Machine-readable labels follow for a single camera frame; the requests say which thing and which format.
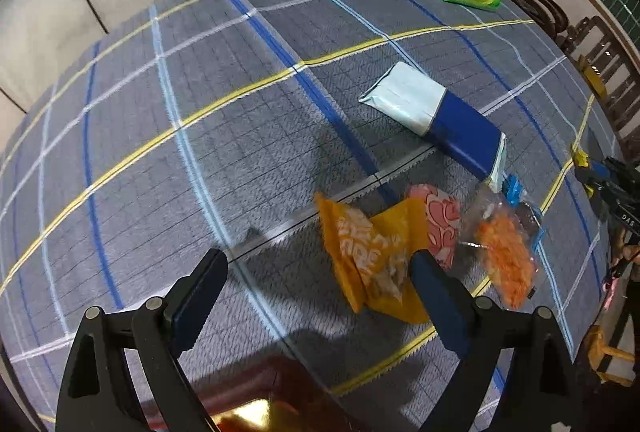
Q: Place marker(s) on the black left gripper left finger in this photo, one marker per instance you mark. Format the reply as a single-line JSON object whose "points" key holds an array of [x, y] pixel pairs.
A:
{"points": [[97, 392]]}

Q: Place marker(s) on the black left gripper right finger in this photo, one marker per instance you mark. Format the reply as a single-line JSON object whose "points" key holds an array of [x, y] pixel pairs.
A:
{"points": [[540, 393]]}

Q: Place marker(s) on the clear orange twist snack packet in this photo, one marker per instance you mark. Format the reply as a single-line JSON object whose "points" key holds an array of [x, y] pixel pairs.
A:
{"points": [[502, 244]]}

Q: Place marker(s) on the pink patterned snack packet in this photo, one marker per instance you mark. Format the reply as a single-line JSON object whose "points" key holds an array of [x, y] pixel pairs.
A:
{"points": [[442, 213]]}

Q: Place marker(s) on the blue white biscuit pack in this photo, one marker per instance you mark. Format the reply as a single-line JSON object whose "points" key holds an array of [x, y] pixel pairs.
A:
{"points": [[430, 111]]}

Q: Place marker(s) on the orange snack bag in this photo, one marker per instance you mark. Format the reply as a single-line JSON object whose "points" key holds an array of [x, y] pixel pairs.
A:
{"points": [[370, 256]]}

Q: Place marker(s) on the blue clear snack packet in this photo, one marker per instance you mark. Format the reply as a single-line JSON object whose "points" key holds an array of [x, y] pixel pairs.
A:
{"points": [[526, 212]]}

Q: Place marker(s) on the gold metal tin tray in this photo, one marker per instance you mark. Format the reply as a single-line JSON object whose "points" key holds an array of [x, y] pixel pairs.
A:
{"points": [[276, 394]]}

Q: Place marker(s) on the blue plaid tablecloth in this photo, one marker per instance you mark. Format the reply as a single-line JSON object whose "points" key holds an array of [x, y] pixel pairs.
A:
{"points": [[202, 123]]}

